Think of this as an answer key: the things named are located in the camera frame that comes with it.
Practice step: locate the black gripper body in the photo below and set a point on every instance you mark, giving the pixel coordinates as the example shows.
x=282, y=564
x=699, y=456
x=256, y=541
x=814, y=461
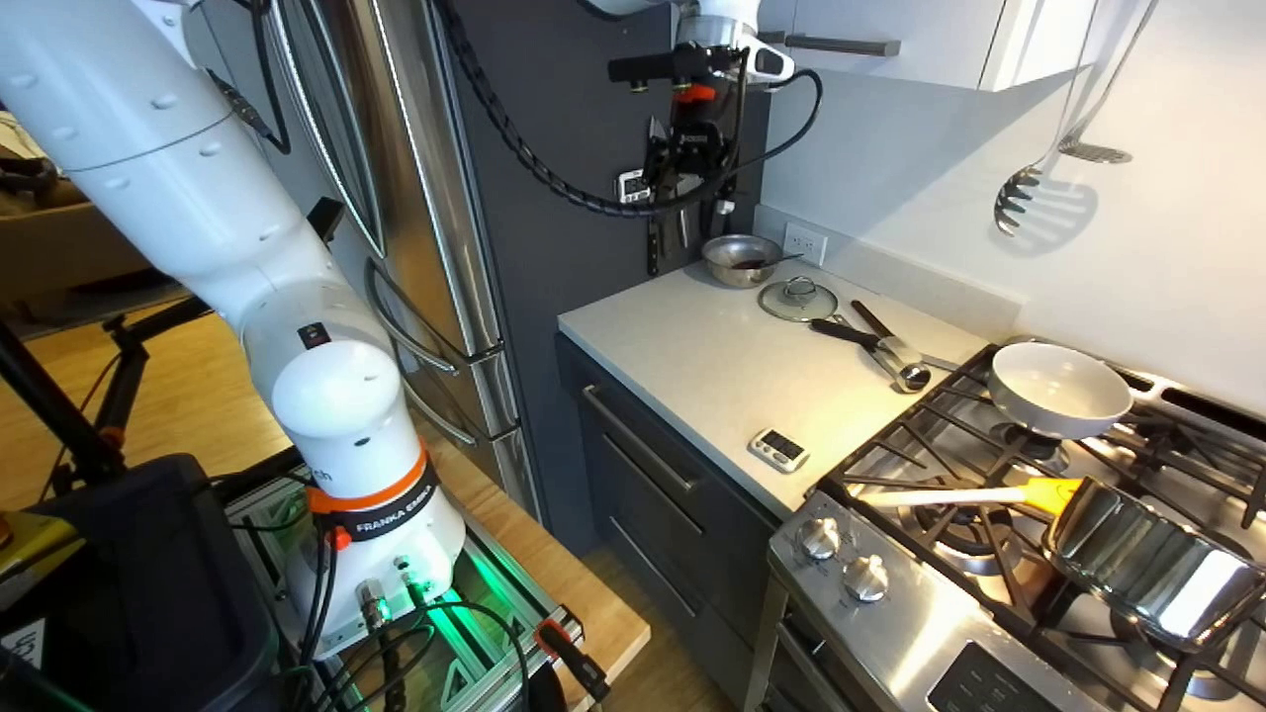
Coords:
x=678, y=143

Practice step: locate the white digital timer calculator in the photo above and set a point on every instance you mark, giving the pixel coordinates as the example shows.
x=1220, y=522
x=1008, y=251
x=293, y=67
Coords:
x=777, y=448

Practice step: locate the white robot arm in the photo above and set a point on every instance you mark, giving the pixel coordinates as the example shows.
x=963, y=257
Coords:
x=170, y=158

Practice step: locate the small metal bowl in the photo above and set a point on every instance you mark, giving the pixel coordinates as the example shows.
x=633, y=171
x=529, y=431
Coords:
x=739, y=257

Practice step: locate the round glass lid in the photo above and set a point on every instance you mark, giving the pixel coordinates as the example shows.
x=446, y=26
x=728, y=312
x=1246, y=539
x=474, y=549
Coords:
x=798, y=296

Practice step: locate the stainless steel refrigerator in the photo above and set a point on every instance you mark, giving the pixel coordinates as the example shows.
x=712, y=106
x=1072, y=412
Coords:
x=435, y=199

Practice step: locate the white upper cabinet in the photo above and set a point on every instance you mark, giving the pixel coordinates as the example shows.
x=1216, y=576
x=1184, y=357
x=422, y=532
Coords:
x=935, y=21

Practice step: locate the black cast iron grate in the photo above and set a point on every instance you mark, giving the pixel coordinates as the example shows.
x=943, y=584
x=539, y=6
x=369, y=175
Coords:
x=1227, y=461
x=922, y=441

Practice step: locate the hanging slotted turner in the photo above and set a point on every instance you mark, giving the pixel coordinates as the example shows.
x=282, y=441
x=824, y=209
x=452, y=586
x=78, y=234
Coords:
x=1042, y=209

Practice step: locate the dark grey lower cabinet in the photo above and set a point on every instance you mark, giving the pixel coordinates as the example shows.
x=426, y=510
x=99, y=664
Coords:
x=658, y=527

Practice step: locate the silver stove knob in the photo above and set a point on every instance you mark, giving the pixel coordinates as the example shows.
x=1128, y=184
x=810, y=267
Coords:
x=867, y=578
x=820, y=535

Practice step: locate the white frying pan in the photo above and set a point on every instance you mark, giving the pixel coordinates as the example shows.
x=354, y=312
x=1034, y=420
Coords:
x=1055, y=390

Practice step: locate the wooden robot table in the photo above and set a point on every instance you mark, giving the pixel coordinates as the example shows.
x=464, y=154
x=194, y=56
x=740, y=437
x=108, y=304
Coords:
x=568, y=578

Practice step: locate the black orange clamp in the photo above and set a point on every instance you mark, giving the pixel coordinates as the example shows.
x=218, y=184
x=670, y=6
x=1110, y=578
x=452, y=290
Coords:
x=574, y=654

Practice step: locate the stainless steel gas stove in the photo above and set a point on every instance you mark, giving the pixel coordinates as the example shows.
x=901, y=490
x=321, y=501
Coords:
x=911, y=646

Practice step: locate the stainless steel pot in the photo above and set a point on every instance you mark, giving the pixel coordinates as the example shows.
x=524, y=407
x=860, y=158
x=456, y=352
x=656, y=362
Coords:
x=1149, y=560

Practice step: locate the black tripod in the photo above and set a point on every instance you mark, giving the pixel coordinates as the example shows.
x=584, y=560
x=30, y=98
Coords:
x=112, y=381

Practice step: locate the black box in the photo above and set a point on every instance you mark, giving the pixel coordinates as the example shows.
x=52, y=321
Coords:
x=131, y=593

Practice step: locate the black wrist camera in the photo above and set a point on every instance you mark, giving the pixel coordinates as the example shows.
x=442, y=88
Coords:
x=658, y=64

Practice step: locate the white wall outlet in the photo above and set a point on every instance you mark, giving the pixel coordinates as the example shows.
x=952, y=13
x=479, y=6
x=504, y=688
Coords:
x=806, y=241

